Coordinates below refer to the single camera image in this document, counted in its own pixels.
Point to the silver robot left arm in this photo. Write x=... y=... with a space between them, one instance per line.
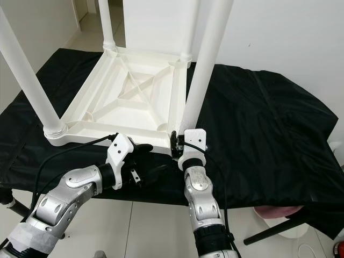
x=64 y=196

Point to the pink round object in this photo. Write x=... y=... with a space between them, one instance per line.
x=279 y=209

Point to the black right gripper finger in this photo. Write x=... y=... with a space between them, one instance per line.
x=174 y=137

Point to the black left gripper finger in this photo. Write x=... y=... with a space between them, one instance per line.
x=156 y=171
x=144 y=148

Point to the white plastic table top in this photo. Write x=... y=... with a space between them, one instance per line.
x=129 y=94

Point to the black table cloth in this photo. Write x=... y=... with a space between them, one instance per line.
x=274 y=134

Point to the black folding table leg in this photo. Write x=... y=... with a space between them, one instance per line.
x=274 y=231

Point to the grey robot left leg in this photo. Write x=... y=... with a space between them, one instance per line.
x=101 y=255

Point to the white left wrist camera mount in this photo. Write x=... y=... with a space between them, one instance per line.
x=119 y=151

